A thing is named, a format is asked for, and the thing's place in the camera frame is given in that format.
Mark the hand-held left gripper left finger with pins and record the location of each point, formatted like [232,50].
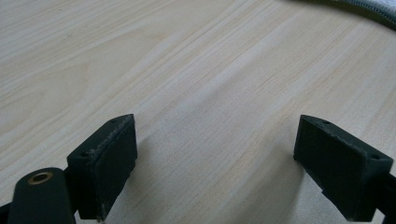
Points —
[106,168]

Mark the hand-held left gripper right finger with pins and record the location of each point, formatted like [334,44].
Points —
[336,168]

